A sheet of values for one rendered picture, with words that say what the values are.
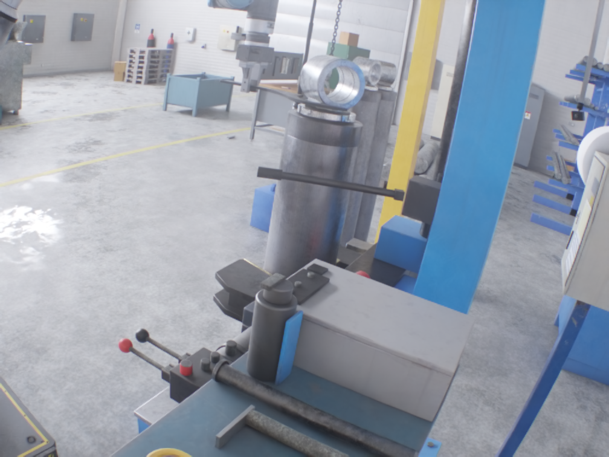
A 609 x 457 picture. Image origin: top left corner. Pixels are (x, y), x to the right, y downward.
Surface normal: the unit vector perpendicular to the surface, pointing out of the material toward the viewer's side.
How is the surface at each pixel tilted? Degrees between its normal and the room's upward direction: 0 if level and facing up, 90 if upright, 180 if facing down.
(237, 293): 90
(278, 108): 90
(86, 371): 0
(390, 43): 90
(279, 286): 0
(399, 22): 90
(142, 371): 0
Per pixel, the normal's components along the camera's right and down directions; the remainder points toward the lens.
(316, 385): 0.15, -0.91
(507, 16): -0.48, 0.27
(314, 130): -0.27, 0.34
